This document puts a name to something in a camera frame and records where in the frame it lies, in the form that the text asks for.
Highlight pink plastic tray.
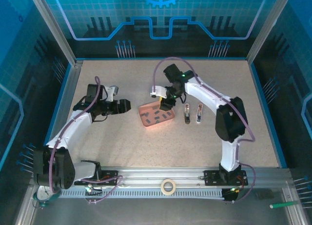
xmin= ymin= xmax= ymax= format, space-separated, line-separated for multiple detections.
xmin=138 ymin=102 xmax=176 ymax=130

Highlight masking tape roll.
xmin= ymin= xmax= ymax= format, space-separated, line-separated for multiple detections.
xmin=160 ymin=178 xmax=176 ymax=196

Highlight green pen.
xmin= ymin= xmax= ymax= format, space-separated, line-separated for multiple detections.
xmin=269 ymin=201 xmax=299 ymax=209

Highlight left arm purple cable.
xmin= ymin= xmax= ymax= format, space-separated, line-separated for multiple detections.
xmin=47 ymin=76 xmax=102 ymax=194

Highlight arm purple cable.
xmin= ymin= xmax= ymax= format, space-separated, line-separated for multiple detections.
xmin=152 ymin=56 xmax=256 ymax=204
xmin=47 ymin=76 xmax=102 ymax=194

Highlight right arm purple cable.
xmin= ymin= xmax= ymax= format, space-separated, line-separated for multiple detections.
xmin=152 ymin=56 xmax=256 ymax=204

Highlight aluminium side frame beam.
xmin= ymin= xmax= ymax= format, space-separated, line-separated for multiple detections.
xmin=14 ymin=61 xmax=82 ymax=225

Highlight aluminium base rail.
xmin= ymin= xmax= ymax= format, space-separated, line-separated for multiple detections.
xmin=73 ymin=166 xmax=293 ymax=187

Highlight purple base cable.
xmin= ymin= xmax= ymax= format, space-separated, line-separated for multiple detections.
xmin=79 ymin=175 xmax=123 ymax=204

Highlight grey slotted cable duct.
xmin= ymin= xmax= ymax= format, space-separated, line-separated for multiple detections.
xmin=58 ymin=188 xmax=225 ymax=199

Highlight aluminium frame corner post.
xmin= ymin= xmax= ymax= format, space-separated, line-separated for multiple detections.
xmin=26 ymin=0 xmax=84 ymax=67
xmin=246 ymin=0 xmax=293 ymax=62

